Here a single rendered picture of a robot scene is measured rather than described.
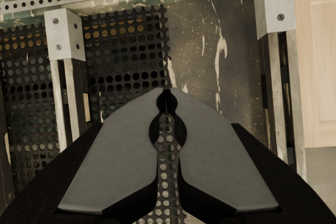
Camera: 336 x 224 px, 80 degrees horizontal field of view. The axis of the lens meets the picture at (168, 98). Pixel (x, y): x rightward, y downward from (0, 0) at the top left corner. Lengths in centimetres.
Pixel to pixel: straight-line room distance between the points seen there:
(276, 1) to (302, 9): 10
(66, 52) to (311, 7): 61
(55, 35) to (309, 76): 64
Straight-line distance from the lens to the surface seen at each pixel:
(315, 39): 62
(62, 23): 60
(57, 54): 60
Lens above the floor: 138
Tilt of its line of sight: 32 degrees down
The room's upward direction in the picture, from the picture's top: 179 degrees clockwise
